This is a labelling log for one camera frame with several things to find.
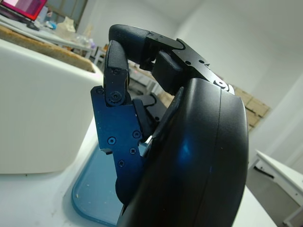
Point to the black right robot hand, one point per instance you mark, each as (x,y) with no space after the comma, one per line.
(189,153)

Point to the white two-slot toaster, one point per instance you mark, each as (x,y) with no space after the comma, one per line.
(42,113)

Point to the blue plastic tray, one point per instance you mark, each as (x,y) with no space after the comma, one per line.
(99,189)

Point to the wooden crate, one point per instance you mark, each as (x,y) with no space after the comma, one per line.
(255,108)

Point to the white desk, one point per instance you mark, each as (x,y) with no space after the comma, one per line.
(279,175)
(54,39)

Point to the black computer mouse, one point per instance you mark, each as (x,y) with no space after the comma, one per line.
(33,26)

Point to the laptop with pink screen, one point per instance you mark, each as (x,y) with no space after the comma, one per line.
(21,8)

